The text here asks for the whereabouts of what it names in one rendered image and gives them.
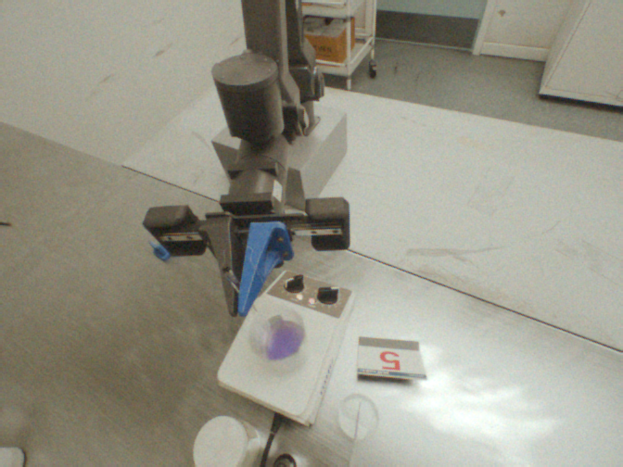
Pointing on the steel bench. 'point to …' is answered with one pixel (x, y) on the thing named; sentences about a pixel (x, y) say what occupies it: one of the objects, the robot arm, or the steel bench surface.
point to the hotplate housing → (320, 370)
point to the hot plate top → (252, 384)
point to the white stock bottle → (11, 457)
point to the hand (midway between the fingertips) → (243, 276)
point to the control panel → (311, 295)
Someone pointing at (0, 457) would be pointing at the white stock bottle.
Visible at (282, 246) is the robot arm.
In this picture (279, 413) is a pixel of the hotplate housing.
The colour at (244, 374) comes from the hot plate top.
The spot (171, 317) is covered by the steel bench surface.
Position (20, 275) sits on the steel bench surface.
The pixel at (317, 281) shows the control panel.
